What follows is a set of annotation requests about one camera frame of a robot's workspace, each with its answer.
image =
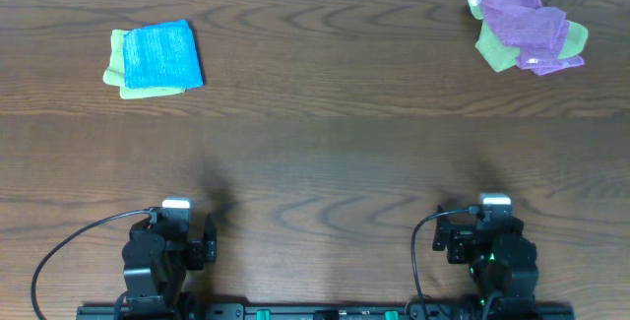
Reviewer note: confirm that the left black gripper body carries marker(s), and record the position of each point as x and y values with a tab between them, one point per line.
198	251

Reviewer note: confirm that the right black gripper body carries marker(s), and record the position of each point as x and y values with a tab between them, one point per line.
460	249

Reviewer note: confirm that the purple microfiber cloth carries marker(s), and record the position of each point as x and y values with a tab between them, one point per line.
525	23

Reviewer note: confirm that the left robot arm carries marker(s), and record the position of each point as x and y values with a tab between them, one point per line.
157	258

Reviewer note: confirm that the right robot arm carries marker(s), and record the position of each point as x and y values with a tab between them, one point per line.
501	261

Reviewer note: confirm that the green folded cloth under blue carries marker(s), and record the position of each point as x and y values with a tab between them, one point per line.
114	73

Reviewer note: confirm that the green crumpled cloth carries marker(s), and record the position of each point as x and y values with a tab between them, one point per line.
501	57

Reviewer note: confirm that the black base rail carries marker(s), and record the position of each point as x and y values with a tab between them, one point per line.
236	311

